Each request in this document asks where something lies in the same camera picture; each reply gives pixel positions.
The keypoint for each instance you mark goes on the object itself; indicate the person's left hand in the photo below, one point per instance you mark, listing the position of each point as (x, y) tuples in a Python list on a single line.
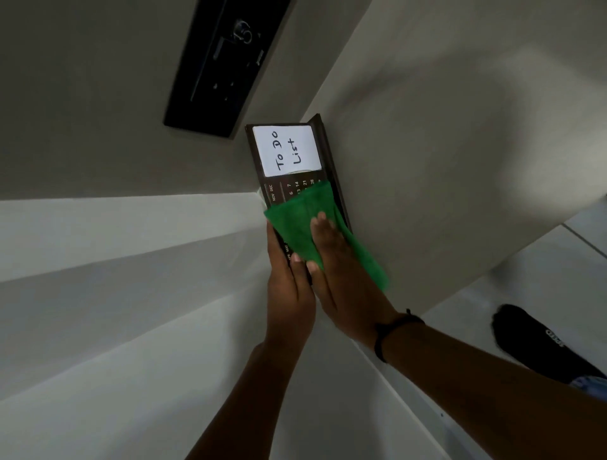
[(289, 303)]

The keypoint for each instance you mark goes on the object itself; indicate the person's right hand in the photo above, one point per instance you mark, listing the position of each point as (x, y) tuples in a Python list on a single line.
[(351, 298)]

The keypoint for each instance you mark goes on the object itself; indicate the green cleaning cloth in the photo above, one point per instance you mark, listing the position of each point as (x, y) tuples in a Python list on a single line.
[(294, 222)]

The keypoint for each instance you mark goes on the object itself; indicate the dark desk calendar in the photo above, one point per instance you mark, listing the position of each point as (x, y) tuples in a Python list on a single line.
[(327, 156)]

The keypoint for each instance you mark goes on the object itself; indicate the white handwritten note card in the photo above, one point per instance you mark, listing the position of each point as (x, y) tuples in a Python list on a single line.
[(284, 149)]

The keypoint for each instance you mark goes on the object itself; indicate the person's left forearm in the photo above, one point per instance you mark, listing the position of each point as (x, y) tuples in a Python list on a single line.
[(251, 407)]

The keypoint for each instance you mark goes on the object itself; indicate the person's right forearm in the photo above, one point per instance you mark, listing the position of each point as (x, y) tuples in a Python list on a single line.
[(474, 398)]

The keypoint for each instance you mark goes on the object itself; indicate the person's right black sock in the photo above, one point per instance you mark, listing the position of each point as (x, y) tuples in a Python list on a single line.
[(531, 341)]

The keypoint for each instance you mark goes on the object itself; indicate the person's right jeans leg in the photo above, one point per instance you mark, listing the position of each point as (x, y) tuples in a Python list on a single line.
[(590, 386)]

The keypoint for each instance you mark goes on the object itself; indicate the black wristband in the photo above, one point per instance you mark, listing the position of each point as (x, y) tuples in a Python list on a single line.
[(389, 329)]

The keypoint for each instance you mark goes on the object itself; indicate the grey table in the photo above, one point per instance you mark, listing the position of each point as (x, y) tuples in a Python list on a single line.
[(450, 142)]

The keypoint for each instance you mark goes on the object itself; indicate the black wall panel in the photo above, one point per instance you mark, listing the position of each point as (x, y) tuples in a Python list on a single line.
[(223, 71)]

